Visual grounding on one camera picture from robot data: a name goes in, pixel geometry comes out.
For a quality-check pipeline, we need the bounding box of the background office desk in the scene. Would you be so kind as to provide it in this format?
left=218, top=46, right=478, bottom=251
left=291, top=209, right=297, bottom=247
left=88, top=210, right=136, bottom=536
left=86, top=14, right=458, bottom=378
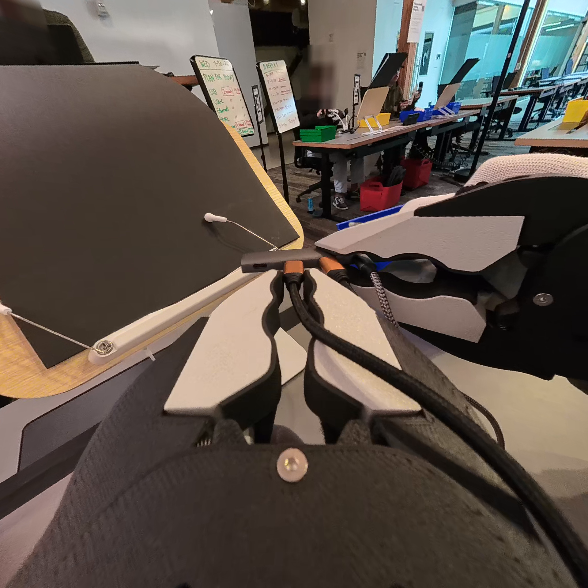
left=294, top=111, right=478, bottom=221

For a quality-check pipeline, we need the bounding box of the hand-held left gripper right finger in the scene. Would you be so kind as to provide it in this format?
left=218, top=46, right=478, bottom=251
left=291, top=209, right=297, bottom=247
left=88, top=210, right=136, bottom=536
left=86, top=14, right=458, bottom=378
left=303, top=269, right=421, bottom=432

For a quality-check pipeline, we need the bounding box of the blue plastic bin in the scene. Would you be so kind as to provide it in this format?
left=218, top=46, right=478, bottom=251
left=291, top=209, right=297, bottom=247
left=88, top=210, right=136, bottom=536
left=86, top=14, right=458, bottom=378
left=336, top=204, right=414, bottom=272

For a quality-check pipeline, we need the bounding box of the grey usb hub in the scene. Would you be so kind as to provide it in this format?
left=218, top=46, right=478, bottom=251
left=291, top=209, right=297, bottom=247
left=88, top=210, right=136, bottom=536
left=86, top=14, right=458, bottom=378
left=242, top=248, right=324, bottom=274

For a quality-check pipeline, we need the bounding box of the red storage crate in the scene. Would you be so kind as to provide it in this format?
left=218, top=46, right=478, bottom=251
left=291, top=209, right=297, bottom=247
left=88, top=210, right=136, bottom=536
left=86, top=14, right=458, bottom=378
left=359, top=179, right=405, bottom=212
left=403, top=156, right=432, bottom=191

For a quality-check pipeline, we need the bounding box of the small blue desk bin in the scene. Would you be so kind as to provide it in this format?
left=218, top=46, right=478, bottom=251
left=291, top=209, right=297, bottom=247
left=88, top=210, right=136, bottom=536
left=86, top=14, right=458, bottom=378
left=400, top=101, right=460, bottom=123

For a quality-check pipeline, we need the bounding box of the grey braided cable silver plug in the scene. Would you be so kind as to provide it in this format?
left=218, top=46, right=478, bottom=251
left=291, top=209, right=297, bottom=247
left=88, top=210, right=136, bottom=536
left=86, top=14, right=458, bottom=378
left=368, top=271, right=400, bottom=327

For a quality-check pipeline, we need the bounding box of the person's right hand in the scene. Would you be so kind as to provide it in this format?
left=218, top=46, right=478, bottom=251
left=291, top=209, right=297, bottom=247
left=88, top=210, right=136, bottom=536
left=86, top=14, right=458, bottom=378
left=464, top=154, right=588, bottom=187

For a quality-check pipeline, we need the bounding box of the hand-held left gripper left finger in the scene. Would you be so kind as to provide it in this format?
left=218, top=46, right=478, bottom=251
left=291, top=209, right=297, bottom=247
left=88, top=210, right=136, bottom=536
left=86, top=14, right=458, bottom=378
left=166, top=271, right=281, bottom=432

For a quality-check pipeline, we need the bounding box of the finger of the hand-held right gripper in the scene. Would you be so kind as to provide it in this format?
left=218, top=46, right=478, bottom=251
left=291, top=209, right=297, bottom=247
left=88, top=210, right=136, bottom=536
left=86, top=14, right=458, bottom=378
left=315, top=213, right=526, bottom=274
left=372, top=276, right=488, bottom=342

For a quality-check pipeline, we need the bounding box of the white flip chart board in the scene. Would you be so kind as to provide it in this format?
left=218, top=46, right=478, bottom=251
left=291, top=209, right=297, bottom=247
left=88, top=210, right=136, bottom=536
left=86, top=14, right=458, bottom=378
left=259, top=60, right=301, bottom=134
left=191, top=55, right=255, bottom=138

